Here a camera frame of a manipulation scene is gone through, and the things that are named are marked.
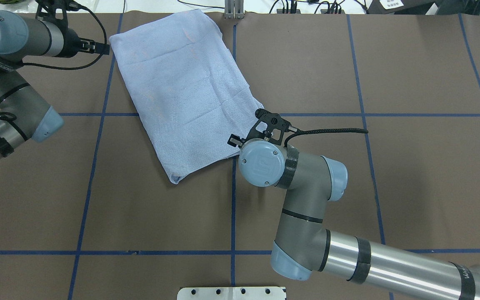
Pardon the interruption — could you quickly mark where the olive green fabric pouch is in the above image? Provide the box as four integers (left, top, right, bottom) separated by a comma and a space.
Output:
0, 0, 25, 5

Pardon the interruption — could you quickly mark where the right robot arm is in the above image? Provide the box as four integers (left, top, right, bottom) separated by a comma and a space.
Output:
234, 134, 480, 300

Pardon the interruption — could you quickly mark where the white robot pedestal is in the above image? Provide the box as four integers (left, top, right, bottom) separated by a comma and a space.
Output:
177, 286, 287, 300

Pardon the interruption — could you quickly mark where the black cable on table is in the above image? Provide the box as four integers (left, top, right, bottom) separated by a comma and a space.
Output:
284, 128, 369, 146

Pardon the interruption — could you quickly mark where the aluminium frame post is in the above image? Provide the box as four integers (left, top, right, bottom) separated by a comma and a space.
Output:
224, 0, 245, 20

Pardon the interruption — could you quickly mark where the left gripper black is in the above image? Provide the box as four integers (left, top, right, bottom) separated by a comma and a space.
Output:
74, 38, 110, 55

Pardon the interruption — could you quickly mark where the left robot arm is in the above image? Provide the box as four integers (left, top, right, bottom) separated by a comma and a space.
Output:
0, 0, 110, 159

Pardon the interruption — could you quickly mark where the blue striped button shirt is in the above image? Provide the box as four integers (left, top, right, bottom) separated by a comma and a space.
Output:
109, 10, 263, 184

